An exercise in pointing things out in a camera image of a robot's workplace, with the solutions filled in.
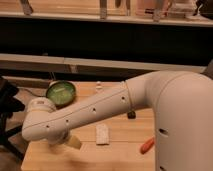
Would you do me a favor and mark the black remote control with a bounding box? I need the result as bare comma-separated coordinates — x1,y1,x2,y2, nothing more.
127,111,136,119

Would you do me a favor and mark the white sponge block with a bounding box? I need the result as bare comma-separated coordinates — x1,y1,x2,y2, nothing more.
96,124,110,145

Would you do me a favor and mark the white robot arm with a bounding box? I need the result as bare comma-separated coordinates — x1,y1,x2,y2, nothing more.
22,71,213,171

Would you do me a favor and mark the black tripod stand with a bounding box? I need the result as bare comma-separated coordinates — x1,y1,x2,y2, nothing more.
0,76,25,160

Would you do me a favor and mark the green bowl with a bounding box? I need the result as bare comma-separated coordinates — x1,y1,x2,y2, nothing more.
46,81,76,108

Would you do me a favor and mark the white small bottle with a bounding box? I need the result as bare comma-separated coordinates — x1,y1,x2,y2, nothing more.
96,81,102,92

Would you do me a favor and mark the orange carrot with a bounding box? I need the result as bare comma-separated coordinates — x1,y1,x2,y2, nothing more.
140,137,155,154

